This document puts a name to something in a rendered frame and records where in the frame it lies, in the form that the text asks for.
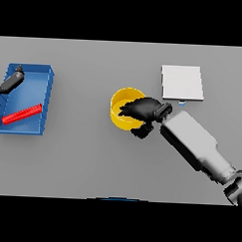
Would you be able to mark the robot right hand dark grey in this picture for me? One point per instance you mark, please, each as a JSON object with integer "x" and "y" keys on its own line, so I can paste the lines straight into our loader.
{"x": 145, "y": 108}

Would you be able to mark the robot left hand dark grey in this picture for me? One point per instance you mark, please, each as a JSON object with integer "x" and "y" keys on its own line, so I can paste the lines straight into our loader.
{"x": 11, "y": 82}

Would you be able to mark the robot right arm light grey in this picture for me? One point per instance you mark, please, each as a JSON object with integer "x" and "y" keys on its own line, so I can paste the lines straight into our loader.
{"x": 195, "y": 142}

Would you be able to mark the yellow bowl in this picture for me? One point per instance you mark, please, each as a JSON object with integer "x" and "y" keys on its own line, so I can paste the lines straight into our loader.
{"x": 122, "y": 108}

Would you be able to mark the red beaker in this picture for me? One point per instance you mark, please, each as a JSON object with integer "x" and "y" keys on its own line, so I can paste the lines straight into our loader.
{"x": 21, "y": 114}

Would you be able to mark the pale square measuring scale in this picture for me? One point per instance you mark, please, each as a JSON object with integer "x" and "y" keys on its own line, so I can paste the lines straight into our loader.
{"x": 182, "y": 82}

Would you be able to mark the blue tray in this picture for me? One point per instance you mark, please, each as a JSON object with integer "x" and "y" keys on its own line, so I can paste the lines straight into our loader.
{"x": 31, "y": 89}

